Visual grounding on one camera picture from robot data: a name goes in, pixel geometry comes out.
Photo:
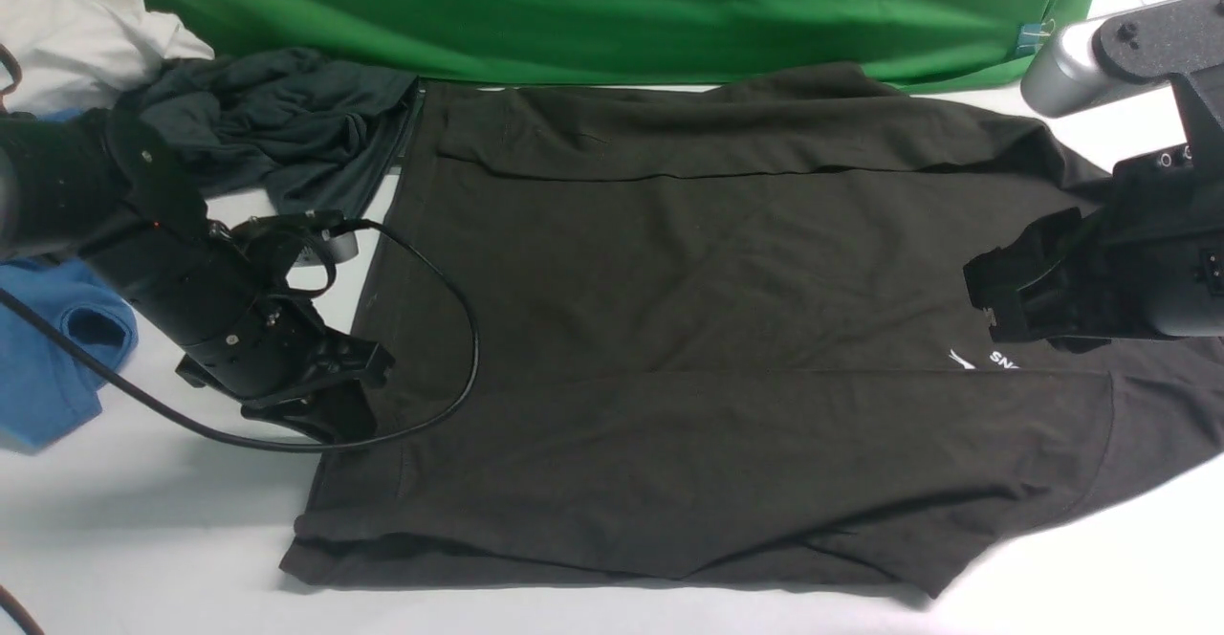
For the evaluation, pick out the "white crumpled garment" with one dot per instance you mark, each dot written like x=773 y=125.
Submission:
x=80 y=54

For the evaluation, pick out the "dark gray long-sleeved shirt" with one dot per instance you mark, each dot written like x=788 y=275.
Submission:
x=725 y=339

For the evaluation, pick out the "green backdrop cloth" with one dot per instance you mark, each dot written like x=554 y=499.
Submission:
x=915 y=45

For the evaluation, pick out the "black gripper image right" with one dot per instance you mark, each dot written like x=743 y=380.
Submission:
x=1053 y=284

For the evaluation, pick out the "dark teal crumpled garment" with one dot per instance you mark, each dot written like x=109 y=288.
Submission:
x=312 y=132

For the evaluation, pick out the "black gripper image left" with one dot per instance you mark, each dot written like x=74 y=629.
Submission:
x=285 y=367

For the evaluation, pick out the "blue binder clip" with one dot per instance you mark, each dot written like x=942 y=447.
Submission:
x=1032 y=36

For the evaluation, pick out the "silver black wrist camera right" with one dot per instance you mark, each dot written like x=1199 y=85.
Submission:
x=1099 y=61

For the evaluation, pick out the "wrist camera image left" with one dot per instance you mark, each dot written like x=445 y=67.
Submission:
x=311 y=238

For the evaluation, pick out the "black silver robot arm right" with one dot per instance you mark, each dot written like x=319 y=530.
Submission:
x=1145 y=266

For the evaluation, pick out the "blue crumpled garment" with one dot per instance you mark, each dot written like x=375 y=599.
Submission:
x=46 y=394

